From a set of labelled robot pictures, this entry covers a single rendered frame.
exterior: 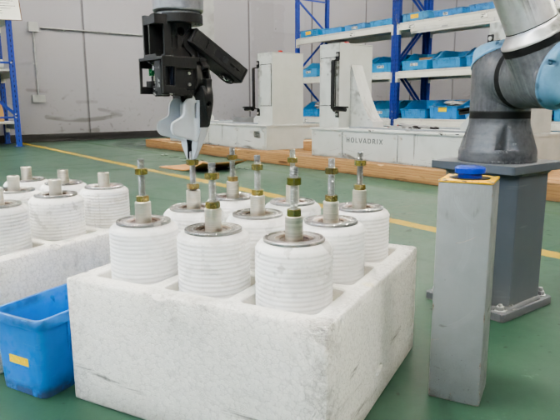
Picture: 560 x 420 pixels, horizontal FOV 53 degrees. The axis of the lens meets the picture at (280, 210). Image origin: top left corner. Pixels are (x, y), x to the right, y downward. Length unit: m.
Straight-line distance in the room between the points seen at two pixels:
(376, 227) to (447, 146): 2.19
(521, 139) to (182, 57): 0.66
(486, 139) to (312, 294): 0.61
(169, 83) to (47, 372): 0.45
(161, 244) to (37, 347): 0.23
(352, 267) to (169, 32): 0.42
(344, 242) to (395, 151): 2.52
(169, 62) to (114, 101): 6.66
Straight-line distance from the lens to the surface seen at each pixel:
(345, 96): 3.70
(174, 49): 0.86
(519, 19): 1.05
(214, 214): 0.72
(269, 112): 4.25
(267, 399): 0.68
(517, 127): 1.17
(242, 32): 8.44
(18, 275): 0.98
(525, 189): 1.17
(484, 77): 1.16
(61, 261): 1.03
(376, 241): 0.87
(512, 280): 1.19
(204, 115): 0.86
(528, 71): 1.05
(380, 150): 3.33
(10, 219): 1.00
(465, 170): 0.78
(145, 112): 7.64
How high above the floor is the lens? 0.41
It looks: 11 degrees down
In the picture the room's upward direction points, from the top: straight up
